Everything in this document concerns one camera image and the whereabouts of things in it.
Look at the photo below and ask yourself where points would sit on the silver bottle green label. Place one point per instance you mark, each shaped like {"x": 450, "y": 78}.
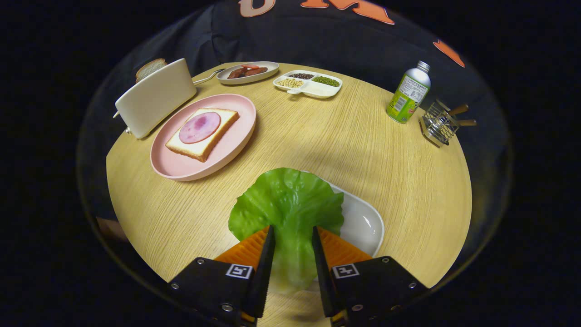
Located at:
{"x": 406, "y": 97}

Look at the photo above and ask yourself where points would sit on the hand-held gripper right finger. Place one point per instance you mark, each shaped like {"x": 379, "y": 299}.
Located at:
{"x": 322, "y": 272}

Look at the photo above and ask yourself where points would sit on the brown meat piece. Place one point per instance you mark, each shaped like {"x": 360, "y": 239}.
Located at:
{"x": 256, "y": 71}
{"x": 235, "y": 73}

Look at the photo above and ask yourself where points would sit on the white toaster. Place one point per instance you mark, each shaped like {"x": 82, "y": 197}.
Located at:
{"x": 154, "y": 100}

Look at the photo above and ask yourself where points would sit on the white oval plate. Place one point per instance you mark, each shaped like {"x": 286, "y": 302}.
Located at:
{"x": 363, "y": 222}

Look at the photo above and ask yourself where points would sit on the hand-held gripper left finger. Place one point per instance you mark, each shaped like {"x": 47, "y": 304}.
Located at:
{"x": 263, "y": 272}

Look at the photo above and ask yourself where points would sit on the black backdrop cloth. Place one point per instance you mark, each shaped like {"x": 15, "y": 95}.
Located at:
{"x": 345, "y": 41}

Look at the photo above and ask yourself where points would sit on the square white toast slice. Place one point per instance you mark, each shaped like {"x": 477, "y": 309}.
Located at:
{"x": 190, "y": 147}

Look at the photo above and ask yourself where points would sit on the green lettuce leaf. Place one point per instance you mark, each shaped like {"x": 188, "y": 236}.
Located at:
{"x": 286, "y": 204}

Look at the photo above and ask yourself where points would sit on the pink sausage piece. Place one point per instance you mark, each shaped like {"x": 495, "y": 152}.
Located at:
{"x": 249, "y": 66}

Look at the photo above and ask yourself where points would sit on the round pink ham slice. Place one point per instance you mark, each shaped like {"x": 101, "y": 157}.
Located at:
{"x": 199, "y": 127}

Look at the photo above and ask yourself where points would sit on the white divided bean dish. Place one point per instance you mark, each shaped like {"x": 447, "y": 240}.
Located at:
{"x": 313, "y": 88}

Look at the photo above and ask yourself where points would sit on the pink round plate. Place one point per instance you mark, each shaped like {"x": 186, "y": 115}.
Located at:
{"x": 227, "y": 150}

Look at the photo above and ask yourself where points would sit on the white round meat plate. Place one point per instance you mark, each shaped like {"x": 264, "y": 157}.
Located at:
{"x": 268, "y": 68}

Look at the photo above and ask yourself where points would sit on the brown-crust bread slice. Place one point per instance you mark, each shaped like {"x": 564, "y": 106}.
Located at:
{"x": 150, "y": 69}

